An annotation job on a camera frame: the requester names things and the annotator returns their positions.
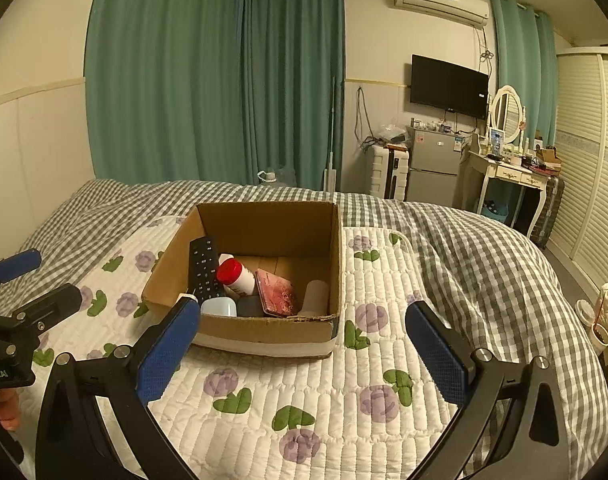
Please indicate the white louvered wardrobe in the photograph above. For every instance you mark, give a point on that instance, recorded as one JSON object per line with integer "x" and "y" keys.
{"x": 594, "y": 160}

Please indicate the row of small toiletry bottles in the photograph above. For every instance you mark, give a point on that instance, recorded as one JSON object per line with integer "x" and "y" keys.
{"x": 436, "y": 127}

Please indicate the white dressing table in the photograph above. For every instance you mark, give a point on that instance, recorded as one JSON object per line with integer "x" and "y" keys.
{"x": 509, "y": 170}

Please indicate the white suitcase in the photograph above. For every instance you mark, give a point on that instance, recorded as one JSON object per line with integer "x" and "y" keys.
{"x": 379, "y": 172}

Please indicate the silver fridge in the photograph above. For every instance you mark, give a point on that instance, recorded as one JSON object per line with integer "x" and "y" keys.
{"x": 434, "y": 165}

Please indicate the pale blue plastic case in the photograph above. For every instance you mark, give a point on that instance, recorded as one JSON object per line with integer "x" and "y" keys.
{"x": 219, "y": 307}

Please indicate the person's left hand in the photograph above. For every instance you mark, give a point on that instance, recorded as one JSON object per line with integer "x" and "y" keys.
{"x": 6, "y": 410}

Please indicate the black remote control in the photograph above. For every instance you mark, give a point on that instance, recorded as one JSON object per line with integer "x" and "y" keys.
{"x": 204, "y": 270}

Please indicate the red patterned case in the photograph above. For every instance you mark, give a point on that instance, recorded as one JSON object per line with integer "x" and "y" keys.
{"x": 279, "y": 295}

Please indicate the cardboard box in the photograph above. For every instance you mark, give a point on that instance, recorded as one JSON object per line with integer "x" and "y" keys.
{"x": 264, "y": 332}

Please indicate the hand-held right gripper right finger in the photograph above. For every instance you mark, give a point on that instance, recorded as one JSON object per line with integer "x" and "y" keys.
{"x": 436, "y": 355}

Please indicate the white plastic cylinder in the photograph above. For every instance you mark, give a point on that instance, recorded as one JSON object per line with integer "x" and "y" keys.
{"x": 316, "y": 297}

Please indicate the wide green curtain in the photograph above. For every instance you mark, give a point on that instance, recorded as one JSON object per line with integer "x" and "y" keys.
{"x": 164, "y": 70}

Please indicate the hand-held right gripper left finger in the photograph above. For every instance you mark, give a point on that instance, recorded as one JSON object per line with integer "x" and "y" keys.
{"x": 169, "y": 350}

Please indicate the grey suitcase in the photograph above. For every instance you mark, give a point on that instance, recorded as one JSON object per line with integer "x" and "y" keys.
{"x": 548, "y": 210}

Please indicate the narrow green curtain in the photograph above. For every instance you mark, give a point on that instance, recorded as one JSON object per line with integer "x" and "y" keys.
{"x": 294, "y": 80}

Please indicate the white slipper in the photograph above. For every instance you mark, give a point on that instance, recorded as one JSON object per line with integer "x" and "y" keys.
{"x": 591, "y": 322}

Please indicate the white bottle with red cap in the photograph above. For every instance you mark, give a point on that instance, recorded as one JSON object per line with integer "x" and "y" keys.
{"x": 231, "y": 272}

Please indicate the floral quilted mat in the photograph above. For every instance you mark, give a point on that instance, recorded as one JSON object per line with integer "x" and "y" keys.
{"x": 294, "y": 390}

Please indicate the white oval mirror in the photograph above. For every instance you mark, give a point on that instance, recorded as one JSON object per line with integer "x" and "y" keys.
{"x": 506, "y": 110}

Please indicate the small blue picture frame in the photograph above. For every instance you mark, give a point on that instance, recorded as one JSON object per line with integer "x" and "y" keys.
{"x": 497, "y": 137}

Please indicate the black wall television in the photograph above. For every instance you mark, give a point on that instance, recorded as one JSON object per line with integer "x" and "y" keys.
{"x": 449, "y": 85}

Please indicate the white flat mop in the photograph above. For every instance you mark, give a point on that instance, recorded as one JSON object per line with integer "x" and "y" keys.
{"x": 330, "y": 160}

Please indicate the clear plastic bag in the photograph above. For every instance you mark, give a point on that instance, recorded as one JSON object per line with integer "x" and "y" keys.
{"x": 391, "y": 134}

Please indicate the blue bin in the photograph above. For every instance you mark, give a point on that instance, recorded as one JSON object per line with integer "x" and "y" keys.
{"x": 494, "y": 207}

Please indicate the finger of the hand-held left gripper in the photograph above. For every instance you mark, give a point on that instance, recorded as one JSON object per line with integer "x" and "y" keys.
{"x": 16, "y": 265}
{"x": 59, "y": 300}

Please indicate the light green eyelet curtain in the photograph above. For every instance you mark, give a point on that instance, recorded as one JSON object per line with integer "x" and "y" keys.
{"x": 519, "y": 50}

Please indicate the brown cardboard tray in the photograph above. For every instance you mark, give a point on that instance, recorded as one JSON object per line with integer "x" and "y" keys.
{"x": 548, "y": 156}

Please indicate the white air conditioner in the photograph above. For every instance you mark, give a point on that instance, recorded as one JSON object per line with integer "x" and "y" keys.
{"x": 439, "y": 0}

